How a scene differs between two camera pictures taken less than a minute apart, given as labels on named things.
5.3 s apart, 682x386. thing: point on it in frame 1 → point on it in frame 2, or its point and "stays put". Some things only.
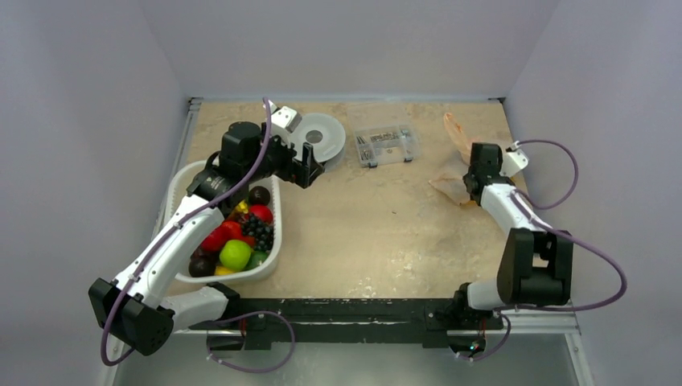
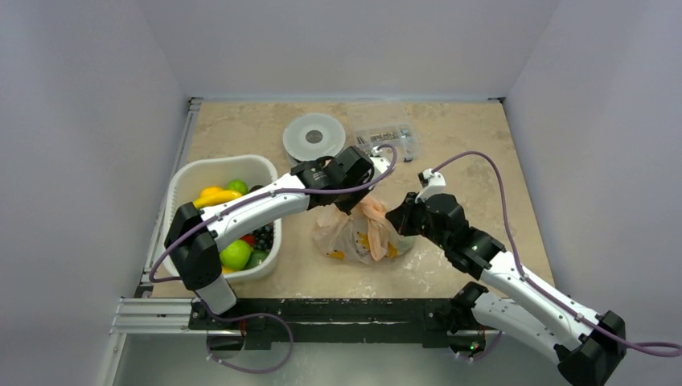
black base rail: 396,322 stays put
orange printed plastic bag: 454,186 → 368,235
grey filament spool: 327,138 stays put
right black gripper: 471,183 → 404,218
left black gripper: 303,174 → 347,207
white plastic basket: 180,177 stays put
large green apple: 235,255 stays put
